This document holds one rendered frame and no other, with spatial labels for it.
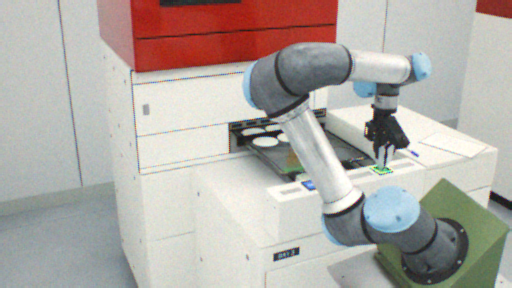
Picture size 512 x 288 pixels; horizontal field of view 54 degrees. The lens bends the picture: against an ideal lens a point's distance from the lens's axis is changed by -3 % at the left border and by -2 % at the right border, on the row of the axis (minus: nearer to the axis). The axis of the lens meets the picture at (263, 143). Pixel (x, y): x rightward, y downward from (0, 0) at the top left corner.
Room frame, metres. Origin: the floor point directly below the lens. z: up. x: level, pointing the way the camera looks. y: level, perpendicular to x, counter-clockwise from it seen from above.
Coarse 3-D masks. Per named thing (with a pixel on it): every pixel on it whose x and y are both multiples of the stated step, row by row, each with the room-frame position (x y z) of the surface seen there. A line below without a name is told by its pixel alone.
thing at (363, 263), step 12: (372, 252) 1.25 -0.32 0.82; (336, 264) 1.19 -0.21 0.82; (348, 264) 1.19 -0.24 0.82; (360, 264) 1.19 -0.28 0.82; (372, 264) 1.19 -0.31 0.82; (336, 276) 1.14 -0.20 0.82; (348, 276) 1.14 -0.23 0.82; (360, 276) 1.14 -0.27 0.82; (372, 276) 1.14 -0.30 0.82; (384, 276) 1.14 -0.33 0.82
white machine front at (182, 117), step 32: (224, 64) 1.89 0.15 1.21; (160, 96) 1.78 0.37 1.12; (192, 96) 1.84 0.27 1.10; (224, 96) 1.89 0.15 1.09; (320, 96) 2.08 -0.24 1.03; (160, 128) 1.78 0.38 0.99; (192, 128) 1.84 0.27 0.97; (224, 128) 1.89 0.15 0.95; (160, 160) 1.78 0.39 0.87; (192, 160) 1.83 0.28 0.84
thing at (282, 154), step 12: (324, 132) 2.00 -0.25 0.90; (252, 144) 1.86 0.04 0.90; (276, 144) 1.87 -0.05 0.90; (288, 144) 1.87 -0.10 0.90; (336, 144) 1.88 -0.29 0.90; (276, 156) 1.75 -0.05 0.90; (288, 156) 1.75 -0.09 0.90; (348, 156) 1.76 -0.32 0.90; (360, 156) 1.76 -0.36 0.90; (288, 168) 1.65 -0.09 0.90; (300, 168) 1.65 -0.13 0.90
